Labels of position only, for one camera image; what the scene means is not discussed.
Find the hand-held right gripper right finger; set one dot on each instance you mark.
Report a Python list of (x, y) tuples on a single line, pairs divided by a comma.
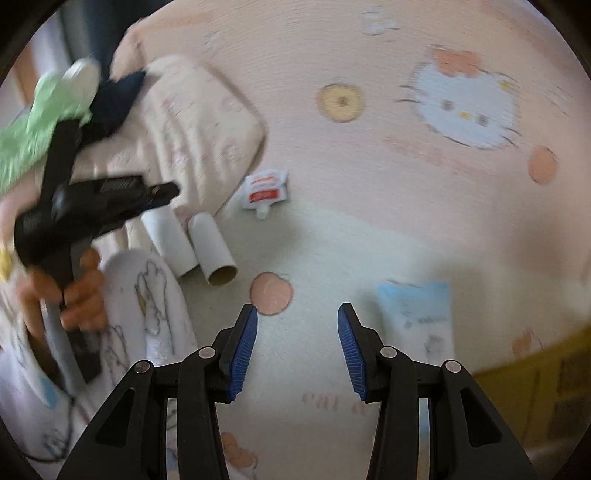
[(350, 355)]

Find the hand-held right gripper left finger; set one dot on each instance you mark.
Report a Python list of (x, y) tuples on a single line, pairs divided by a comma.
[(242, 355)]

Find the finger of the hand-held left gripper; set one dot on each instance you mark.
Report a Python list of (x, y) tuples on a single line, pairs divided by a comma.
[(157, 194)]

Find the light blue tissue packet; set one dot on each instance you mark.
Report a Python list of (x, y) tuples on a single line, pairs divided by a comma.
[(415, 314)]

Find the white spout pouch red label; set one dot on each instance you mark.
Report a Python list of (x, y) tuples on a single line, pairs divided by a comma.
[(263, 190)]

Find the brown cardboard box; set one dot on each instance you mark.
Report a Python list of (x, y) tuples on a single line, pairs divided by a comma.
[(535, 387)]

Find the person's left hand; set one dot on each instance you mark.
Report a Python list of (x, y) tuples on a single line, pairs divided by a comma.
[(85, 300)]

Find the white cardboard tube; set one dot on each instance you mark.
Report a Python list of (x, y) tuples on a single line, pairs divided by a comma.
[(212, 249), (168, 240)]

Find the beige printed pillow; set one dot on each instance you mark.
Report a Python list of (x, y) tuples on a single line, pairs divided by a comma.
[(194, 124)]

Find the light green cloth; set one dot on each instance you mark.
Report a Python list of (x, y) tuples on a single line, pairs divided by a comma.
[(37, 134)]

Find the dark blue cloth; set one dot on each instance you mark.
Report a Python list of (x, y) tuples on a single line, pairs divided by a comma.
[(113, 108)]

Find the white printed cloth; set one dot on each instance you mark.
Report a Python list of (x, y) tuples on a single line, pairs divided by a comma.
[(143, 314)]

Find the pink cat printed mat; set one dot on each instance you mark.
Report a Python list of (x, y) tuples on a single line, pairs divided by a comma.
[(369, 221)]

